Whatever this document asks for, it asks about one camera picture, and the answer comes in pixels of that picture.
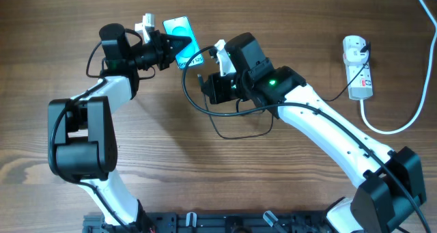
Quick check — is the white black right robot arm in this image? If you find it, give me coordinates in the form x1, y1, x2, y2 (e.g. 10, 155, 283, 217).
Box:
202, 33, 427, 232

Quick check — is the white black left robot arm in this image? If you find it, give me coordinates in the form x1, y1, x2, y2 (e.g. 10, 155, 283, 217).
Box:
48, 23, 192, 232

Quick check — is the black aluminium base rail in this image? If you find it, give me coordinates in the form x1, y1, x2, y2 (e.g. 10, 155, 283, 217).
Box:
82, 210, 328, 233

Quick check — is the white usb charger plug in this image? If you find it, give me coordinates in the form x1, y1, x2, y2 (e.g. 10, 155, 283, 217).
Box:
343, 48, 369, 66

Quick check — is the cyan screen smartphone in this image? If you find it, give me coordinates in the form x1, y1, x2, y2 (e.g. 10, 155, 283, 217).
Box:
163, 16, 200, 70

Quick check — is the white power strip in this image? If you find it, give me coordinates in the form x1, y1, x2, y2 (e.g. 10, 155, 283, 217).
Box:
343, 35, 373, 100

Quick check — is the white power strip cord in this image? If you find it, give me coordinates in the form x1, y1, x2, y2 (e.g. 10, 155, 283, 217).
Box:
358, 0, 437, 135

